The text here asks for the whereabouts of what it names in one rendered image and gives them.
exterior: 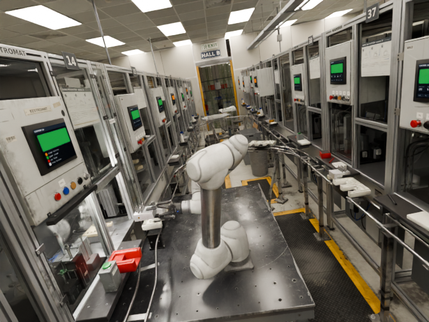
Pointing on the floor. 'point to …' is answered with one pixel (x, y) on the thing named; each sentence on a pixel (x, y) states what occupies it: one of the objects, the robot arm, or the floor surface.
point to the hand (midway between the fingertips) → (152, 211)
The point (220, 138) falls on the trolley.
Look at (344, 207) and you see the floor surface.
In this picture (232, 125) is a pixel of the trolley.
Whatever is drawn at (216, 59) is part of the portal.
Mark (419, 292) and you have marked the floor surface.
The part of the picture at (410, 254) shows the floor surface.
